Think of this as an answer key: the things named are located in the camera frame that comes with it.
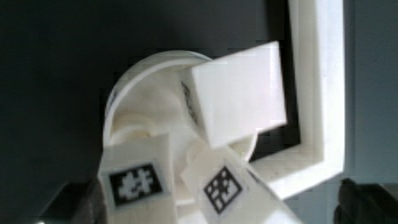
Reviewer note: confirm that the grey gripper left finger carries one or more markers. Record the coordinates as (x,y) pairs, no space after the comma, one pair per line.
(77,205)

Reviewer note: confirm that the white stool leg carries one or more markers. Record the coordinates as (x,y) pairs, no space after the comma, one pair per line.
(233,198)
(235,94)
(137,182)

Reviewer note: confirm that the white fence bar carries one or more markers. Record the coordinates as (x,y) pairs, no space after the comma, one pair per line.
(318,56)
(299,168)

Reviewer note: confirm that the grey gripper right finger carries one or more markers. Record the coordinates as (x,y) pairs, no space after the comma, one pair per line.
(366,203)

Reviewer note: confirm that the white front fence bar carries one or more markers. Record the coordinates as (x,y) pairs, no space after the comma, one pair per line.
(318,56)

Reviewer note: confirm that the white right fence bar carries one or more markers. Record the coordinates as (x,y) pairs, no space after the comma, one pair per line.
(299,168)

